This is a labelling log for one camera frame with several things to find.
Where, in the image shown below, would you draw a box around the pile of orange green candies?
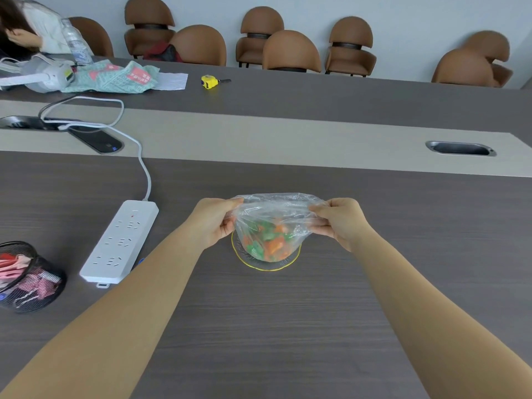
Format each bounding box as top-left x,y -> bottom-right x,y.
243,222 -> 292,262

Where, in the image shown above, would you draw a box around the black smartphone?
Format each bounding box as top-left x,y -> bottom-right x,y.
66,125 -> 125,156

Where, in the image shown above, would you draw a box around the white power cable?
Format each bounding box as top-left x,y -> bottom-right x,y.
39,95 -> 153,202

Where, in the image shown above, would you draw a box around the metal table cable grommet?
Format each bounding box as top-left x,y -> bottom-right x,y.
425,140 -> 498,158
0,115 -> 84,132

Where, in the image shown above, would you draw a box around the pink folded papers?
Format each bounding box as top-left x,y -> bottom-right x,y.
0,253 -> 33,292

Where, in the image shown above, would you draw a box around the person's right hand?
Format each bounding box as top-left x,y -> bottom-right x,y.
309,198 -> 371,252

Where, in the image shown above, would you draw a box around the row of brown chairs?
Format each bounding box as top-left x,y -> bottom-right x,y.
68,0 -> 514,89

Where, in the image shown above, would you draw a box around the white power strip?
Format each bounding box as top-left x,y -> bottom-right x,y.
79,199 -> 160,290

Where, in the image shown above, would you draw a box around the person's right forearm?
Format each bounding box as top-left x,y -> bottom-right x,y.
350,225 -> 532,399

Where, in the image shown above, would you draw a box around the clear plastic bag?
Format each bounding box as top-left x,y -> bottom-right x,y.
230,193 -> 334,263

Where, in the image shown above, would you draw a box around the person's left hand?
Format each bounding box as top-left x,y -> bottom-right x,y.
187,198 -> 245,250

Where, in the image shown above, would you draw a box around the teal patterned cloth bag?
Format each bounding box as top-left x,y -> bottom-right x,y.
62,60 -> 161,95

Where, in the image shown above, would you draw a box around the white head-mounted device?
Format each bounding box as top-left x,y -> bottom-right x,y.
0,53 -> 76,94

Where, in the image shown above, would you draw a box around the yellow tape measure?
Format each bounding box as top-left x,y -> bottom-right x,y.
201,75 -> 232,90

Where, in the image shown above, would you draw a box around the black mesh desk organizer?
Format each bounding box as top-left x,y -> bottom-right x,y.
0,241 -> 67,314

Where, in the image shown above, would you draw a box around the clear plastic water bottle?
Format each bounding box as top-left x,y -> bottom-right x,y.
61,18 -> 94,66

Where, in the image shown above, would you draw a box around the red bag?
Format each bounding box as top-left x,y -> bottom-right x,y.
143,42 -> 184,63

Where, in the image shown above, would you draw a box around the white paper sheet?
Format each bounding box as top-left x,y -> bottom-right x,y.
153,72 -> 189,91

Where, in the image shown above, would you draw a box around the person's left forearm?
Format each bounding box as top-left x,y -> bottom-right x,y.
0,222 -> 209,399

